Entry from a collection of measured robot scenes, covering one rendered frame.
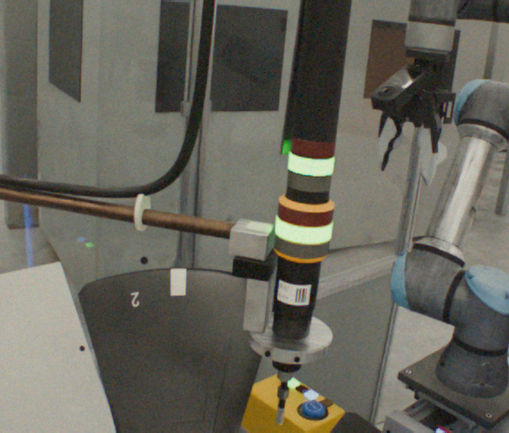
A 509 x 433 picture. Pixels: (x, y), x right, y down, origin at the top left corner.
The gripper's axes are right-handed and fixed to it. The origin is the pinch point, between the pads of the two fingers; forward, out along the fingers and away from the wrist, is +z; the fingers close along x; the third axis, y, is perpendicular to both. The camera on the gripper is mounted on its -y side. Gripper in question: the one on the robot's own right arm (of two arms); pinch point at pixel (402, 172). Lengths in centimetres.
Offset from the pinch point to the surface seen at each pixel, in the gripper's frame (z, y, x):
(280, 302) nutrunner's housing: -1, -52, -25
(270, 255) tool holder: -5, -52, -23
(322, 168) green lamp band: -13, -51, -27
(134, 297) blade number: 8, -52, -3
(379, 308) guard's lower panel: 64, 69, 46
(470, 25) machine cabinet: -29, 360, 196
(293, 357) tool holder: 2, -53, -28
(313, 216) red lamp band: -9, -52, -27
